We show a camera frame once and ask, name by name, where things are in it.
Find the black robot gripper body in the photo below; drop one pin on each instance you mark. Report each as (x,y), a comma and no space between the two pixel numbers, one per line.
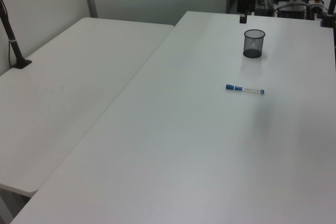
(243,3)

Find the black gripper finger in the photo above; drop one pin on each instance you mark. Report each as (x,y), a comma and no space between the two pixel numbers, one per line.
(241,18)
(245,18)

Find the blue and white marker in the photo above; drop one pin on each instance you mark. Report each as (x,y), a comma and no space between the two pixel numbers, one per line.
(244,89)

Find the black mesh pen cup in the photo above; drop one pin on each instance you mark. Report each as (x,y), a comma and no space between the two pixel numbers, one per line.
(253,43)

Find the black computer case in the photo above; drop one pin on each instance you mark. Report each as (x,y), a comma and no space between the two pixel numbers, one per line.
(292,11)

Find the black pole with table clamp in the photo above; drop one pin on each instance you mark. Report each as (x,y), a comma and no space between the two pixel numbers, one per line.
(330,11)

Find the black camera pole with base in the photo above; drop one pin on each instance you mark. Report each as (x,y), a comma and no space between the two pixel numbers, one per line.
(12,41)

